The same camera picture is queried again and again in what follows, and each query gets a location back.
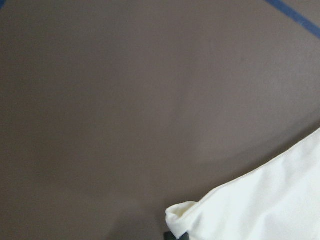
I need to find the cream cat print shirt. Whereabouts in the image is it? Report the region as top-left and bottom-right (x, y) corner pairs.
(165, 131), (320, 240)

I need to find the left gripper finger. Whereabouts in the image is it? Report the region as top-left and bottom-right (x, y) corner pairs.
(163, 231), (174, 240)

